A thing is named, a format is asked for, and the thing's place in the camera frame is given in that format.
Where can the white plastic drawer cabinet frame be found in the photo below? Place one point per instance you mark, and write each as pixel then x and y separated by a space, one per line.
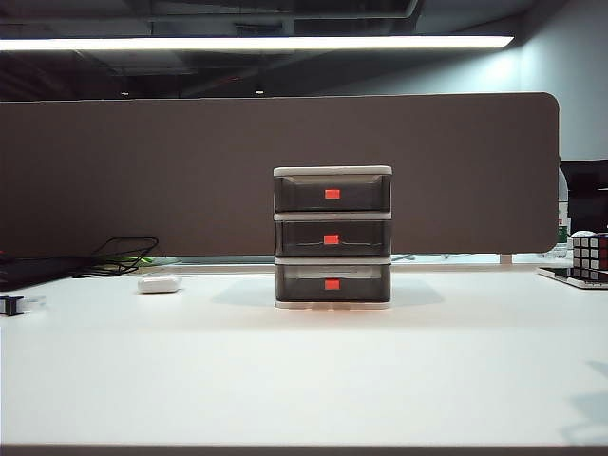
pixel 332 169

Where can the white earphone case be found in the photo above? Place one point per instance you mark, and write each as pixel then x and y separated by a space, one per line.
pixel 159 285

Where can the brown desk partition panel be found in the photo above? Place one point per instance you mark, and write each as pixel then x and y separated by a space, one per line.
pixel 142 166

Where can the long ceiling light strip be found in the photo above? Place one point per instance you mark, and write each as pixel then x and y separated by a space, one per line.
pixel 237 43

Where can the white-edged smartphone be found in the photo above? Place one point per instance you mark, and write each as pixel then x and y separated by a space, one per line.
pixel 556 273

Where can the clear bottle with green label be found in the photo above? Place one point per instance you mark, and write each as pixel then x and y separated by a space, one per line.
pixel 563 223

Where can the black rubik's cube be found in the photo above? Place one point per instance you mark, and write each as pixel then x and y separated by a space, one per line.
pixel 589 254

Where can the black monitor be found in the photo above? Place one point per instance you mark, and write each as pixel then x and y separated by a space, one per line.
pixel 589 199

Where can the small black clip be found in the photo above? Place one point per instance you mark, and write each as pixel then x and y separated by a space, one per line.
pixel 9 305

